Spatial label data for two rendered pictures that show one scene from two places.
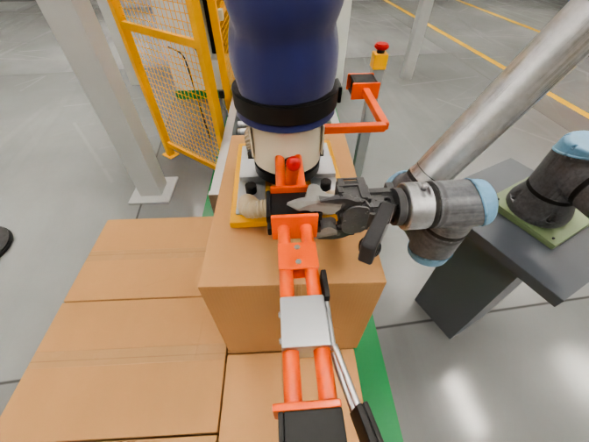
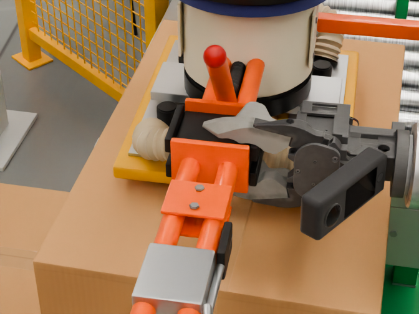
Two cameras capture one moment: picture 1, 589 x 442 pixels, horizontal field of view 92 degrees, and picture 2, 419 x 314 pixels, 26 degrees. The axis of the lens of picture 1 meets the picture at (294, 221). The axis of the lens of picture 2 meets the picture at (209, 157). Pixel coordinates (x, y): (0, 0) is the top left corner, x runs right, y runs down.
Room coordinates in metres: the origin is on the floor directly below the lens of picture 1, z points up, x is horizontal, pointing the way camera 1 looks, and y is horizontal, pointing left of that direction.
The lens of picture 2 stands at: (-0.39, -0.18, 1.67)
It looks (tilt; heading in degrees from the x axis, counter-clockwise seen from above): 37 degrees down; 14
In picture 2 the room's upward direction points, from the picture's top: straight up
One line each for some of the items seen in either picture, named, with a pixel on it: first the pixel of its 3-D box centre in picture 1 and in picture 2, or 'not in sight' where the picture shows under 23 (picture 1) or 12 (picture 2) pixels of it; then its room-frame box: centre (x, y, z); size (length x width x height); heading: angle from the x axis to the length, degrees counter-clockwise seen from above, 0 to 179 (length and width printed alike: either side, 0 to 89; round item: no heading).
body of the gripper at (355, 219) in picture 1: (366, 205); (347, 154); (0.39, -0.14, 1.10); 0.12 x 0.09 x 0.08; 94
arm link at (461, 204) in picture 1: (454, 204); not in sight; (0.39, -0.31, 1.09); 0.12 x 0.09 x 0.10; 94
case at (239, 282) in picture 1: (290, 235); (245, 243); (0.60, 0.01, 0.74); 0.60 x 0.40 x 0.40; 2
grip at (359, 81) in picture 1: (362, 86); not in sight; (0.94, -0.22, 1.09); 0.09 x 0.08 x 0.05; 94
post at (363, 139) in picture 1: (362, 140); not in sight; (1.58, -0.43, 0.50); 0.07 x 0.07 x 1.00; 3
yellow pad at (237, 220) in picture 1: (252, 174); (178, 93); (0.62, 0.11, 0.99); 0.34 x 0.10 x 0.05; 4
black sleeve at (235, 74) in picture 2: not in sight; (234, 82); (0.50, 0.01, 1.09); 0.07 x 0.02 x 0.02; 4
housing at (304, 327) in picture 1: (303, 325); (175, 290); (0.16, -0.01, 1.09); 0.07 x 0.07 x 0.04; 4
